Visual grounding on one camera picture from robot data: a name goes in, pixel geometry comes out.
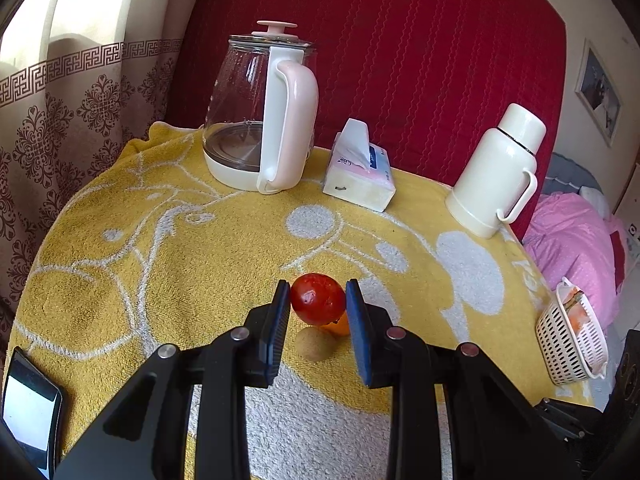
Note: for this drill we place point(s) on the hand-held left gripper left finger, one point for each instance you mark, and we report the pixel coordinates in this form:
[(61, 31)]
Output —
[(277, 330)]

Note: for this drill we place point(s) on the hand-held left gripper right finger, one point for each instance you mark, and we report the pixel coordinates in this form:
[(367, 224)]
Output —
[(357, 335)]

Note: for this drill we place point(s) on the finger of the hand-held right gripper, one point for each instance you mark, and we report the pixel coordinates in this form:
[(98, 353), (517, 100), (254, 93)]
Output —
[(570, 420)]

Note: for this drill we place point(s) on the red tomato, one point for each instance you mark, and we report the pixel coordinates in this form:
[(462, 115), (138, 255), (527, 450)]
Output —
[(315, 297)]

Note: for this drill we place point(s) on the white plastic basket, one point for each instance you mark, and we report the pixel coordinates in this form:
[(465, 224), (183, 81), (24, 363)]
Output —
[(560, 340)]

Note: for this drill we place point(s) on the small orange fruit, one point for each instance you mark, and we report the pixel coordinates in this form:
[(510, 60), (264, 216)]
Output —
[(341, 328)]

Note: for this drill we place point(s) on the brown kiwi fruit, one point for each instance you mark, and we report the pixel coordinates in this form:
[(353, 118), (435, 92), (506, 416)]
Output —
[(315, 345)]

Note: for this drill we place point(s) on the orange in plastic bag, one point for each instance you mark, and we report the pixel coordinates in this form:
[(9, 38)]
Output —
[(580, 315)]

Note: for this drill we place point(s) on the dark red cloth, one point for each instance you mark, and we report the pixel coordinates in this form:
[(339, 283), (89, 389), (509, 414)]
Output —
[(617, 260)]

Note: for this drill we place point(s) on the pink dotted duvet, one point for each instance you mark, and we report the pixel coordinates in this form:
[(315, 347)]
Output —
[(570, 240)]

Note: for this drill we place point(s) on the yellow patterned towel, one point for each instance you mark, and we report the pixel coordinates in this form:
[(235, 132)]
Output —
[(150, 260)]

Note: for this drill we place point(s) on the tissue pack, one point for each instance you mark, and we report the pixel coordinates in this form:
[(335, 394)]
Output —
[(355, 185)]

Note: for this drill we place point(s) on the white wardrobe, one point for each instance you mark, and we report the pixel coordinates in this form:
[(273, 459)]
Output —
[(631, 210)]

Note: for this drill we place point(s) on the white pillow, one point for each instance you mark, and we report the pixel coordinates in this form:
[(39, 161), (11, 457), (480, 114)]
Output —
[(595, 199)]

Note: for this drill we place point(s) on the grey padded headboard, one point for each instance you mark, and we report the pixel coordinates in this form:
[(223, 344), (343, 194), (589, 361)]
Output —
[(565, 175)]

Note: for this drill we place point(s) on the glass electric kettle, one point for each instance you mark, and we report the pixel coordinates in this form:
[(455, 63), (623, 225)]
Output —
[(280, 125)]

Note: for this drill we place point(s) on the white thermos flask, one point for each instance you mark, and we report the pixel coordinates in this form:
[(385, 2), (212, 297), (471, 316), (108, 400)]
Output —
[(490, 175)]

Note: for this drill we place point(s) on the black smartphone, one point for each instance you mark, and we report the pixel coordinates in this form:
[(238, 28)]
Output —
[(30, 410)]

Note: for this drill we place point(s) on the patterned beige curtain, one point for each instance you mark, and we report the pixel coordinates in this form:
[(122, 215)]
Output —
[(75, 110)]

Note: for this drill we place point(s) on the red quilted mattress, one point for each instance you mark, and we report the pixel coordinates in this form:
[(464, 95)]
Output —
[(425, 35)]

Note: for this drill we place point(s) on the framed wall photo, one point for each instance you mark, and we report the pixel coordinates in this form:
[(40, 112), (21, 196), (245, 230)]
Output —
[(597, 90)]

